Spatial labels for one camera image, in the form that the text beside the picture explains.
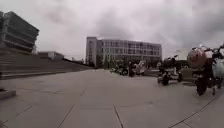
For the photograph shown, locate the tiered grey building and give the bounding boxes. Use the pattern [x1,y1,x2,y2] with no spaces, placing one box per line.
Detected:
[0,10,40,56]

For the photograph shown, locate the low stone kerb block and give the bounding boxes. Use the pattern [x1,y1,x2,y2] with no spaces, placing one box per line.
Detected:
[0,87,17,101]

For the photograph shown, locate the row of parked scooters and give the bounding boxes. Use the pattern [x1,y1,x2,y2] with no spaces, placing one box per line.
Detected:
[109,59,148,78]

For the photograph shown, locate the low pale building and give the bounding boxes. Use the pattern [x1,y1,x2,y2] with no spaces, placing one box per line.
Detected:
[37,50,65,61]

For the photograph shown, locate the grey paved plaza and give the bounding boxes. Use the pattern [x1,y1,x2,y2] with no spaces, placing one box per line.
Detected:
[0,68,224,128]

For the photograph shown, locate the dark parked scooter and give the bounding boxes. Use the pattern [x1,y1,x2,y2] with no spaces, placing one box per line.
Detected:
[156,54,184,87]

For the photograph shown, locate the scooter with orange-brown front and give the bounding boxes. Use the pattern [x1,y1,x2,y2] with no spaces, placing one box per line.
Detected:
[186,43,224,97]

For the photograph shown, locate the glass-fronted office building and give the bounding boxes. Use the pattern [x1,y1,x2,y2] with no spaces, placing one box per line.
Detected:
[85,36,163,69]

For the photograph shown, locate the wide stone steps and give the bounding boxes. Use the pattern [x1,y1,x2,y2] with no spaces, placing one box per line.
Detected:
[0,52,95,80]

